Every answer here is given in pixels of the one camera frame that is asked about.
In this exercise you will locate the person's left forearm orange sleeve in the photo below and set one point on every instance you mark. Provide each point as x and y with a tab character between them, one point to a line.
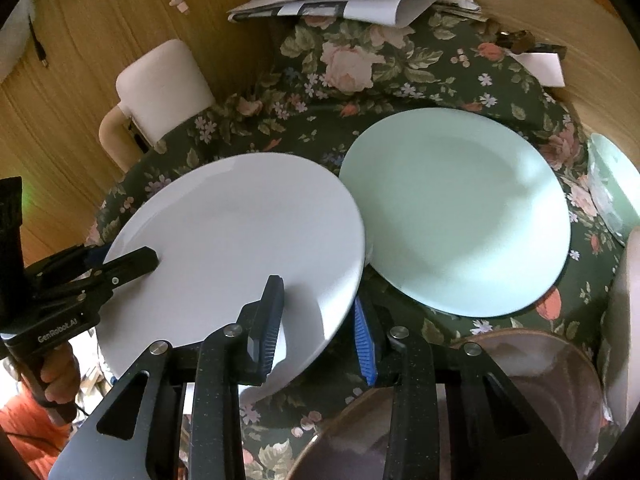
25	425

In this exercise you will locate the brown plate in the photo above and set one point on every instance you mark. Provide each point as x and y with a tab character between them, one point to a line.
550	385

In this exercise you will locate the pale green bowl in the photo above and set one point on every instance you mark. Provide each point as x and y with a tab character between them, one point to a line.
612	185

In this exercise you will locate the person's left hand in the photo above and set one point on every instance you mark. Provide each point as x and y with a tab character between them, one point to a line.
65	370

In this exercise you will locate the dark floral tablecloth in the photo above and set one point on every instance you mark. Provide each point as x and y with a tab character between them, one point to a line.
400	85

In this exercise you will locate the white chair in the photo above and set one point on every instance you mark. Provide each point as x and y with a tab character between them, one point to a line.
160	90

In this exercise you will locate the white box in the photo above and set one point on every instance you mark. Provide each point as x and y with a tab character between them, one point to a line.
545	67

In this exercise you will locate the white curved object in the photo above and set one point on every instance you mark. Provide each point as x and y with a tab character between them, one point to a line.
625	335

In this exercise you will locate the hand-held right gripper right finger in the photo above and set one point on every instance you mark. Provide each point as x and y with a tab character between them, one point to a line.
365	340

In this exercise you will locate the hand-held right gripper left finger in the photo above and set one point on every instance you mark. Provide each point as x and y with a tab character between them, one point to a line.
270	320

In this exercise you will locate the pale green plate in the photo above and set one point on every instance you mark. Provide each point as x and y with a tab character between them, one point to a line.
450	210

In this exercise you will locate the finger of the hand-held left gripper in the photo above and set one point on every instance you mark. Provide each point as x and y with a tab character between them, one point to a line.
95	255
135	262

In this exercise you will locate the dark metal object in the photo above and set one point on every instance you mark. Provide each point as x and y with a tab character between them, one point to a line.
520	41

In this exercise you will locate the white plate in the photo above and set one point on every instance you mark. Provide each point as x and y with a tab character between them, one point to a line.
225	240

